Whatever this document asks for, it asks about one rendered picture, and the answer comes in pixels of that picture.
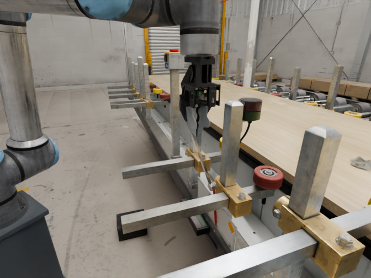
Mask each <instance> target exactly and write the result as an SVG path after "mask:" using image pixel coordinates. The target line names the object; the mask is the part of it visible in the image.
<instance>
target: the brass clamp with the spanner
mask: <svg viewBox="0 0 371 278"><path fill-rule="evenodd" d="M219 179H220V176H217V177H216V178H215V179H214V181H213V182H215V184H216V190H215V193H216V194H219V193H225V194H226V195H227V197H228V198H229V206H228V207H227V209H228V210H229V211H230V213H231V214H232V215H233V216H234V217H235V218H238V217H241V216H245V215H249V214H251V208H252V200H253V199H252V198H251V197H250V196H249V195H248V194H247V193H246V192H245V191H244V190H243V189H242V188H241V187H240V186H239V185H238V184H237V183H236V185H232V186H227V187H224V186H223V184H222V183H221V182H220V181H219ZM239 193H244V194H245V197H246V199H245V200H239V199H238V195H239Z"/></svg>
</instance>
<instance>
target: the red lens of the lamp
mask: <svg viewBox="0 0 371 278"><path fill-rule="evenodd" d="M238 101H239V102H240V103H242V104H243V105H244V106H243V110H244V111H260V110H261V109H262V102H263V101H262V100H261V102H257V103H249V102H244V101H241V100H240V99H239V100H238Z"/></svg>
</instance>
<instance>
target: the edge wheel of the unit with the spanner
mask: <svg viewBox="0 0 371 278"><path fill-rule="evenodd" d="M282 181H283V173H282V172H281V171H280V170H279V169H277V168H275V167H271V166H266V165H262V166H259V167H256V168H255V169H254V173H253V182H254V183H255V184H256V185H257V186H259V187H260V188H263V189H267V190H275V189H279V188H280V187H281V185H282ZM261 203H262V204H266V198H264V199H262V202H261Z"/></svg>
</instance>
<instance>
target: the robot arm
mask: <svg viewBox="0 0 371 278"><path fill-rule="evenodd" d="M33 13H38V14H52V15H66V16H74V17H87V18H89V19H98V20H112V21H118V22H125V23H131V24H132V25H133V26H135V27H137V28H143V29H146V28H150V27H160V26H177V25H179V27H180V54H181V55H186V56H185V57H184V62H191V63H192V65H190V66H189V68H188V70H187V72H186V74H185V76H184V77H183V79H182V81H181V88H182V94H180V95H179V109H180V111H181V113H182V116H183V118H184V120H185V122H186V124H187V126H188V128H189V130H190V132H191V133H192V134H193V135H194V136H195V137H198V136H199V135H200V134H201V132H202V130H203V128H204V127H206V128H208V127H210V120H209V118H208V112H209V110H210V109H211V107H215V106H216V105H218V106H220V89H221V84H217V83H213V82H211V79H212V65H215V58H214V57H213V56H212V55H217V54H218V43H219V14H220V0H0V92H1V97H2V102H3V106H4V111H5V114H6V118H7V123H8V128H9V133H10V136H9V137H8V138H7V139H6V146H7V149H4V150H1V149H0V229H3V228H6V227H8V226H10V225H12V224H13V223H15V222H16V221H18V220H19V219H21V218H22V217H23V216H24V215H25V214H26V212H27V211H28V208H29V206H28V203H27V201H26V199H25V198H23V197H22V196H21V195H20V194H19V193H18V192H17V190H16V187H15V186H16V185H17V184H19V183H21V182H23V181H25V180H27V179H29V178H31V177H33V176H35V175H37V174H39V173H41V172H43V171H45V170H47V169H49V168H50V167H52V166H53V165H55V164H56V163H57V162H58V160H59V149H58V147H57V145H56V143H55V142H53V139H51V138H50V137H48V135H47V134H45V133H43V132H42V129H41V122H40V115H39V108H38V101H37V97H36V90H35V83H34V76H33V69H32V65H31V58H30V51H29V44H28V37H27V30H26V28H27V25H26V22H27V21H28V20H30V19H31V15H32V14H33ZM216 90H218V91H219V97H218V100H217V99H216ZM195 108H196V113H197V119H196V120H195Z"/></svg>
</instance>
